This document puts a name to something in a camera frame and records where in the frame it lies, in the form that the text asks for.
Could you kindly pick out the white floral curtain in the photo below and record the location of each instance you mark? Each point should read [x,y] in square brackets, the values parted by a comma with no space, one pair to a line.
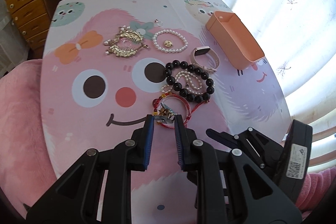
[298,39]

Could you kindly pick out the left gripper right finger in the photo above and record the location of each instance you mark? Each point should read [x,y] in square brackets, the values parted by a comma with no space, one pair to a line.
[232,187]

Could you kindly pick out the small crystal earring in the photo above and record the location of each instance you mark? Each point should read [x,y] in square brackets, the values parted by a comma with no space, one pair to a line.
[158,23]

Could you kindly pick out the pink plastic tray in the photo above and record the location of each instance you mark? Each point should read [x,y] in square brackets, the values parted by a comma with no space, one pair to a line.
[235,40]

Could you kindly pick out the small silver flower charm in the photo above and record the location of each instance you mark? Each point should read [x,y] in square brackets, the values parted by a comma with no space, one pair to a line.
[164,114]

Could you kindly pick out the pink fluffy blanket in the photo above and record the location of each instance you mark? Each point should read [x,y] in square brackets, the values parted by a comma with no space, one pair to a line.
[26,170]

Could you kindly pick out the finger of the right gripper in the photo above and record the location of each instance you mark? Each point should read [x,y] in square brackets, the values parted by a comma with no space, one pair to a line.
[219,137]

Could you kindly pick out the gold coin pendant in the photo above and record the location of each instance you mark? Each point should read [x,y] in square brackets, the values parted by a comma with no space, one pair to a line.
[168,43]

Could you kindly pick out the cartoon monster table mat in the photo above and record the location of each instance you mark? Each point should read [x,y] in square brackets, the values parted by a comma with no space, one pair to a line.
[93,100]

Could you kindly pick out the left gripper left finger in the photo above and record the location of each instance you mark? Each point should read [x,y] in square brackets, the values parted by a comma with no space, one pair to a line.
[94,176]

